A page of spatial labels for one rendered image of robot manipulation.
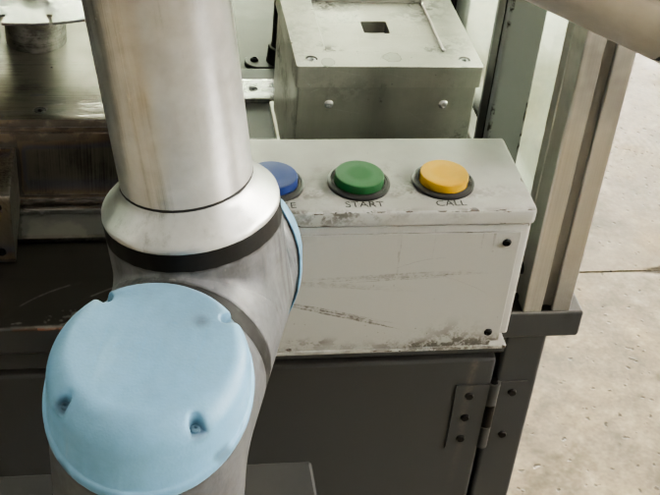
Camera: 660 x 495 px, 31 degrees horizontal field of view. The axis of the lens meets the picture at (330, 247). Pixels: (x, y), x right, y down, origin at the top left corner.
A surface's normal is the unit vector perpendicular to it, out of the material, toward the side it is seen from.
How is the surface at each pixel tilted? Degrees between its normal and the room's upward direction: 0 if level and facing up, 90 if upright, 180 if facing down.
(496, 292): 90
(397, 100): 90
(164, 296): 8
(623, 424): 0
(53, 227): 0
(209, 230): 40
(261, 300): 51
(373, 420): 90
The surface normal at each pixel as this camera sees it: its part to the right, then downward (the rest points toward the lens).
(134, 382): 0.06, -0.72
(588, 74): 0.14, 0.60
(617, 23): -0.32, 0.84
